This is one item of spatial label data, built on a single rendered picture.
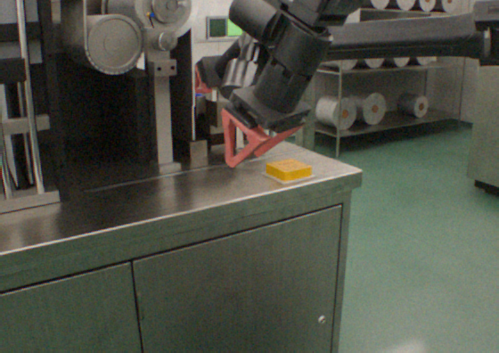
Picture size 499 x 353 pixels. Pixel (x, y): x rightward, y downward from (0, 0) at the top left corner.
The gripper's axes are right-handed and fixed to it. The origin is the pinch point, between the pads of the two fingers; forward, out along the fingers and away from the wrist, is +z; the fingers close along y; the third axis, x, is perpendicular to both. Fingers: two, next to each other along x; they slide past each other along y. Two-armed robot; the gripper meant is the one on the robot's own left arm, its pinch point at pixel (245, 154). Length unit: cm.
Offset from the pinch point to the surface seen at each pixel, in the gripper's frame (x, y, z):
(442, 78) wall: -62, -541, 98
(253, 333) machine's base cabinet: 12, -22, 49
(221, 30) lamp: -57, -68, 17
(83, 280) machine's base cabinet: -11.7, 9.9, 34.6
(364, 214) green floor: -7, -223, 124
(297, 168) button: -2.5, -31.5, 15.6
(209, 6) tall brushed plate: -62, -65, 12
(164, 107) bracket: -32.0, -22.5, 19.5
